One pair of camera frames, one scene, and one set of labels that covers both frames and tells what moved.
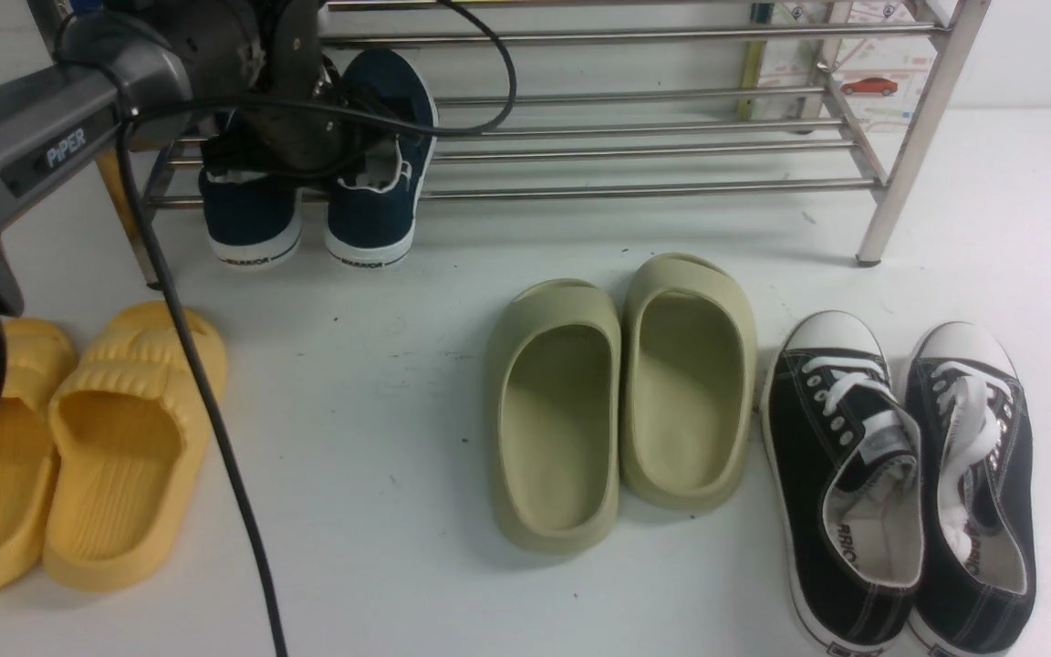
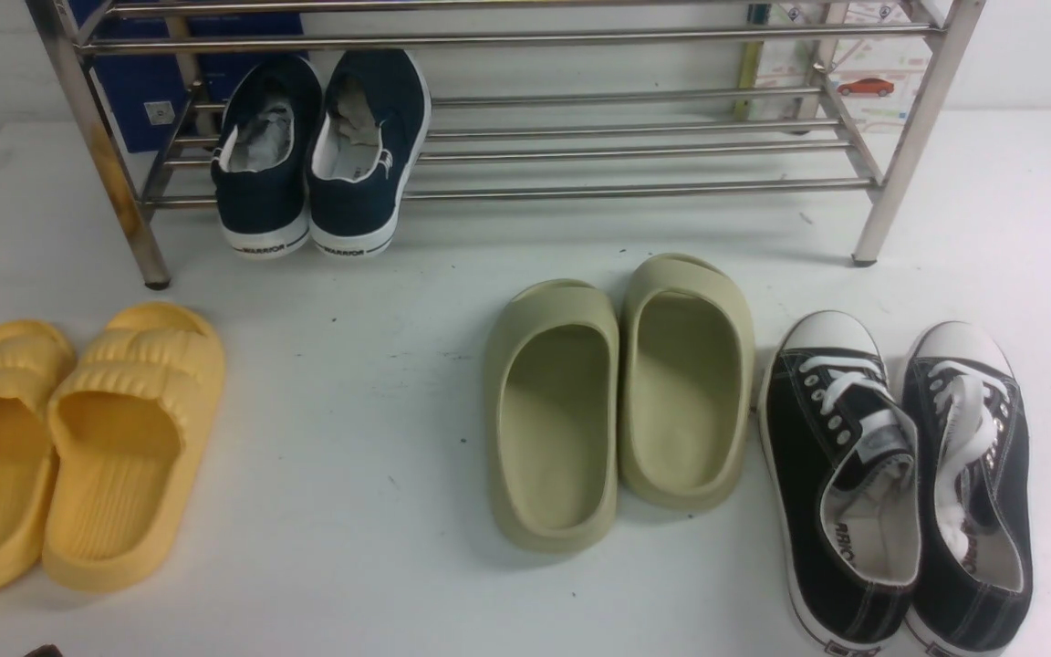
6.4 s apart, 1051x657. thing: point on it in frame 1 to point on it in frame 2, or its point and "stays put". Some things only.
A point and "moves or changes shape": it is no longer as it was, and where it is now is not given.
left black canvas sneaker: (843, 484) stays put
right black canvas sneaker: (978, 573) stays put
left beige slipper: (553, 395) stays put
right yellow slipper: (128, 419) stays put
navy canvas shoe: (369, 215) moves or changes shape
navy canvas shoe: (254, 219) moves or changes shape
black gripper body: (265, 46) to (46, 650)
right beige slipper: (688, 381) stays put
